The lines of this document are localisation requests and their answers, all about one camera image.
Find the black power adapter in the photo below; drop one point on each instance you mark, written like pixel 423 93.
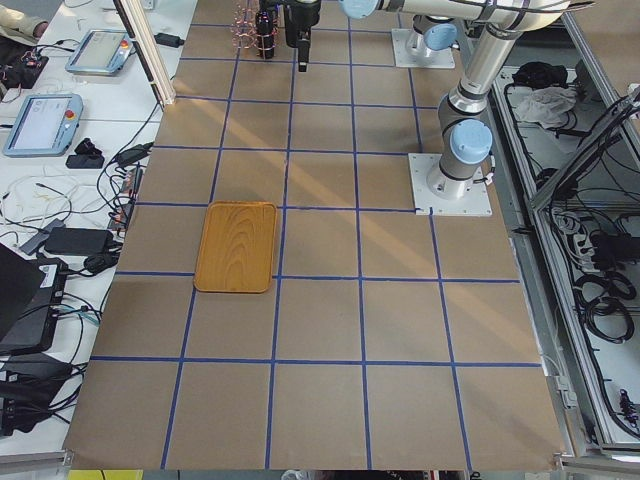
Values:
pixel 77 241

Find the dark glass wine bottle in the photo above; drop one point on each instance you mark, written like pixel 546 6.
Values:
pixel 266 19

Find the wooden serving tray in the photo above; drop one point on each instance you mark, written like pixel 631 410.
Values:
pixel 236 248

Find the blue teach pendant near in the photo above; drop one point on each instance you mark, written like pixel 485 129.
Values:
pixel 45 126

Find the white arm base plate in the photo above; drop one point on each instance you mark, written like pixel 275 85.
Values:
pixel 437 195
pixel 431 49

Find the white crumpled cloth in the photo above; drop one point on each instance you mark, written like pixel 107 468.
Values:
pixel 547 107

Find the copper wire bottle basket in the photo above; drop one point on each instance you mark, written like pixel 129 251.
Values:
pixel 243 25

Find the black laptop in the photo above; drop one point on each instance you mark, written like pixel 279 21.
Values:
pixel 30 292

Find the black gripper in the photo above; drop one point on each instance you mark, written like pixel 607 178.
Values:
pixel 301 17

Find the blue teach pendant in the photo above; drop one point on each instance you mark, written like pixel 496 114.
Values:
pixel 45 126
pixel 102 52

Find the aluminium frame post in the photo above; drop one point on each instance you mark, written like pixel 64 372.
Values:
pixel 135 21

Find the blue teach pendant far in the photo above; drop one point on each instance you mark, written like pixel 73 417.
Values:
pixel 102 52

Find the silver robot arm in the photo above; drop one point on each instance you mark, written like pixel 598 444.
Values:
pixel 419 24
pixel 467 140

